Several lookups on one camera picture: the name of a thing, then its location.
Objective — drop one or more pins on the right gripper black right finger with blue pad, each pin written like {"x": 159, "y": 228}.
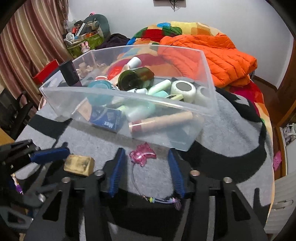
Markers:
{"x": 217, "y": 207}

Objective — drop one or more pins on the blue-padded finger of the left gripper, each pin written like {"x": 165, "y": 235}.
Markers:
{"x": 49, "y": 155}

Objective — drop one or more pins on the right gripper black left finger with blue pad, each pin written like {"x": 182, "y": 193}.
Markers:
{"x": 58, "y": 217}

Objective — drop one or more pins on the gold sponge block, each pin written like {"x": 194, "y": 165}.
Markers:
{"x": 79, "y": 165}

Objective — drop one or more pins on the blue max box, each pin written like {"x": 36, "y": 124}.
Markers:
{"x": 107, "y": 118}

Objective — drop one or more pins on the teal tape roll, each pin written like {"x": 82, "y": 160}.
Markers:
{"x": 99, "y": 97}

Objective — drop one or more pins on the pink hair clip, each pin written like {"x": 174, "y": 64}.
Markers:
{"x": 141, "y": 154}

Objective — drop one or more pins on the beige tube red band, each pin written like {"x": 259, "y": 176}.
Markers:
{"x": 159, "y": 122}

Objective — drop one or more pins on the mint green tube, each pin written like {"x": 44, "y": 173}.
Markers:
{"x": 138, "y": 109}

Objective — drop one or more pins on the green glass bottle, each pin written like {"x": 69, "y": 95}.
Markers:
{"x": 141, "y": 77}

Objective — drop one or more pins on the pale green cylinder tube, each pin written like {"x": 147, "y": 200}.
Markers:
{"x": 161, "y": 86}

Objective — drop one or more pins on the red paper packet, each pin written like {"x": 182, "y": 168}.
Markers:
{"x": 114, "y": 72}

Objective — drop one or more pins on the olive white small box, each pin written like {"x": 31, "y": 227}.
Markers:
{"x": 178, "y": 97}

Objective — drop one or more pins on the grey black blanket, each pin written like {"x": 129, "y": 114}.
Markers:
{"x": 234, "y": 143}

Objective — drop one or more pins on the white plastic drawer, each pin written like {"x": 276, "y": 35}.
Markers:
{"x": 284, "y": 204}

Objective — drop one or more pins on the pink slipper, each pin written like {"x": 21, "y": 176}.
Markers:
{"x": 277, "y": 160}

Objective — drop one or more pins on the black cylinder speaker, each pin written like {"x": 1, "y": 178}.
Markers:
{"x": 70, "y": 74}

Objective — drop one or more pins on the red box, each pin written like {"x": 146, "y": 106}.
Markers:
{"x": 45, "y": 72}

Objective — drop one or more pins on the bunny figurine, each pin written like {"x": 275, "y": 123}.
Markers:
{"x": 85, "y": 47}

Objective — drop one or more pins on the striped red curtain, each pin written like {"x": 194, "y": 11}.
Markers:
{"x": 32, "y": 38}

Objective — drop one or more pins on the white tape roll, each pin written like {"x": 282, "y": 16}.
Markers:
{"x": 186, "y": 89}

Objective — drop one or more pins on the clear plastic storage bin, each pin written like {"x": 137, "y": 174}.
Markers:
{"x": 166, "y": 62}

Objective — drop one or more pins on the green cluttered basket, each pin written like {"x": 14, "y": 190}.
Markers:
{"x": 94, "y": 29}

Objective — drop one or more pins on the dark purple cloth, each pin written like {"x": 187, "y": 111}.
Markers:
{"x": 114, "y": 40}

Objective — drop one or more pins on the orange puffer jacket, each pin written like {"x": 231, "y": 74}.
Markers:
{"x": 228, "y": 65}

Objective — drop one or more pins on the colourful patchwork quilt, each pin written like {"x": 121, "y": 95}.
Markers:
{"x": 153, "y": 35}

